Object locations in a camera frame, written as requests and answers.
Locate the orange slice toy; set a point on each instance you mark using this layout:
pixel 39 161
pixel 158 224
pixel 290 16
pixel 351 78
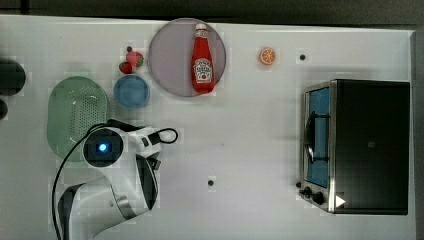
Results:
pixel 267 56

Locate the red plush ketchup bottle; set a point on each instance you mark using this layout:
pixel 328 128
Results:
pixel 202 69

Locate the green oval colander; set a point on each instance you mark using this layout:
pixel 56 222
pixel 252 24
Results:
pixel 75 105

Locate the grey round plate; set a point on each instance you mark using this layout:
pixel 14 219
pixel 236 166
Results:
pixel 170 54

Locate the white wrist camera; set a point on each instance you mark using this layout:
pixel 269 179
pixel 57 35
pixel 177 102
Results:
pixel 150 140

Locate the blue bowl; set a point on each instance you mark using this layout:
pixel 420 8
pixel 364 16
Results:
pixel 131 92

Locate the black cylindrical pot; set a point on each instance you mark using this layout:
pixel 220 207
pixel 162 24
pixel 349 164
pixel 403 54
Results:
pixel 12 77

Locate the pink plush strawberry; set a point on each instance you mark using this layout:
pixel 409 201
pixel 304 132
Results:
pixel 136 59

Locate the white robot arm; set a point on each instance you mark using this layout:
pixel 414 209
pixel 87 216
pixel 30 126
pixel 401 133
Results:
pixel 126 158

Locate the red plush strawberry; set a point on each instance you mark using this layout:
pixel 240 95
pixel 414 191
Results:
pixel 126 68

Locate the black toaster oven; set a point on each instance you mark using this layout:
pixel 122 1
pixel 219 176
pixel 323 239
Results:
pixel 356 147

